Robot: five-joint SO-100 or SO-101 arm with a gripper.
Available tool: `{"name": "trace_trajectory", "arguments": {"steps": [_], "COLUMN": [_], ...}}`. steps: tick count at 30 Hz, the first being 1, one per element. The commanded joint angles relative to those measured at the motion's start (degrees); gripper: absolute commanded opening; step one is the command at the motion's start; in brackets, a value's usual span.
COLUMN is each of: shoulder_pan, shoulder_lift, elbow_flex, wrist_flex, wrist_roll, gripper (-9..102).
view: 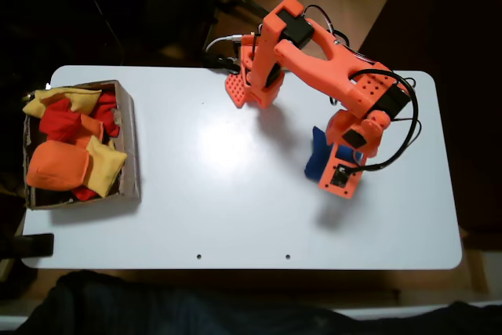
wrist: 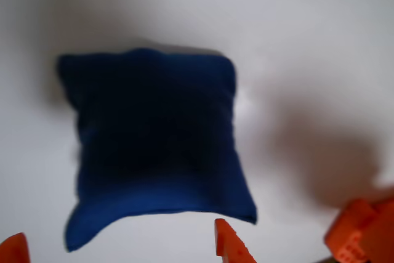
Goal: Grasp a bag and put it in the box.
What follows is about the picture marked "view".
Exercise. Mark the large orange bean bag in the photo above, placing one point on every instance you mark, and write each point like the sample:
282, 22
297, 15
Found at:
55, 166

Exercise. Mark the small red bean bag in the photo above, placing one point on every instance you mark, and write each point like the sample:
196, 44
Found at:
84, 194

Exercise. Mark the square yellow bean bag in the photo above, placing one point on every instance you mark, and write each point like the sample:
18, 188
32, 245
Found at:
104, 166

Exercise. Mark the dark red bean bag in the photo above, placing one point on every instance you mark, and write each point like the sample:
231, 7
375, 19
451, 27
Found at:
108, 109

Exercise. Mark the blue bean bag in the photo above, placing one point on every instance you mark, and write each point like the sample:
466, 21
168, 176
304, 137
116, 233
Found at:
315, 162

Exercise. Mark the black clamp on table edge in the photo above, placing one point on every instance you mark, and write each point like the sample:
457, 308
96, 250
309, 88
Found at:
35, 245

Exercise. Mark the long yellow bean bag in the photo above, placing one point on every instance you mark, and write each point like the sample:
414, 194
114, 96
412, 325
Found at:
78, 99

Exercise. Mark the black base clamp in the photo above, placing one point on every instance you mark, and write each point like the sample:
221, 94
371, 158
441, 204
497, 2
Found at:
221, 63

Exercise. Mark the small orange bean bag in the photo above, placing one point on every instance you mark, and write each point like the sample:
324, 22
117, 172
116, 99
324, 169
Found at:
92, 127

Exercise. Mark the cardboard box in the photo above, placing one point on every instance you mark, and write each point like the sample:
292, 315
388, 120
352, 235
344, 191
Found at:
131, 146

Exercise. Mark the person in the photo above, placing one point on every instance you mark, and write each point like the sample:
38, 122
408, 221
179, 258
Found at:
196, 311

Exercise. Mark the bright red bean bag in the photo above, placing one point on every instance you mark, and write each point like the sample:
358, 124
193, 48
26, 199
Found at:
59, 123

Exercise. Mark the orange camera mount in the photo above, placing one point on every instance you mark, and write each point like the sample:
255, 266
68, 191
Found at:
333, 188

